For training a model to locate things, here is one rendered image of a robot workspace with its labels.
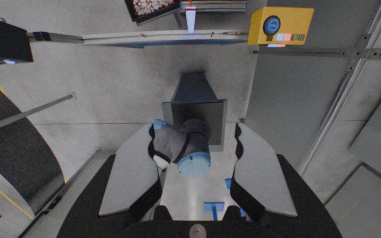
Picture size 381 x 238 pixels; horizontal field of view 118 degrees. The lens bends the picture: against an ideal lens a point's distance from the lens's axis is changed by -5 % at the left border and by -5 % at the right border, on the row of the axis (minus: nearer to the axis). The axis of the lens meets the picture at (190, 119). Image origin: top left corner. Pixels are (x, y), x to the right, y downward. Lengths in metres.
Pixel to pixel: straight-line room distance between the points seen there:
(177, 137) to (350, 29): 0.89
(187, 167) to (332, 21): 0.98
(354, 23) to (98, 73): 2.06
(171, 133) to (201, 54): 1.23
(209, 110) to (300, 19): 0.42
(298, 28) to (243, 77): 1.16
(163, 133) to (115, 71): 1.45
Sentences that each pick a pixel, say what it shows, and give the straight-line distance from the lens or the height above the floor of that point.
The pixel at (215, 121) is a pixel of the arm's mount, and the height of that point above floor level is 1.02.
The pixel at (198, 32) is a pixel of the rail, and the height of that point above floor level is 0.86.
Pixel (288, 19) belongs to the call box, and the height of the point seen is 1.07.
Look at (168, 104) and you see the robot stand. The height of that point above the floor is 1.00.
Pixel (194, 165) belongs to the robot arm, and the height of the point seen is 1.25.
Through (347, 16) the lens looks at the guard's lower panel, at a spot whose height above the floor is 0.86.
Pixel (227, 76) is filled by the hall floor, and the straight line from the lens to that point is 1.62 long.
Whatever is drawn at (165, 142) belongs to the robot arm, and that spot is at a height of 1.23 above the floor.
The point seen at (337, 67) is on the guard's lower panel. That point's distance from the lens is 0.94.
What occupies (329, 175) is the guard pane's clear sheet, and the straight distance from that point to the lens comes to 1.00.
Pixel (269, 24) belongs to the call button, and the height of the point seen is 1.08.
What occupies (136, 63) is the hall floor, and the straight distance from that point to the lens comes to 1.67.
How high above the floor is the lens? 1.54
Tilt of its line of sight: 62 degrees down
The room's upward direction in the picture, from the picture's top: 179 degrees counter-clockwise
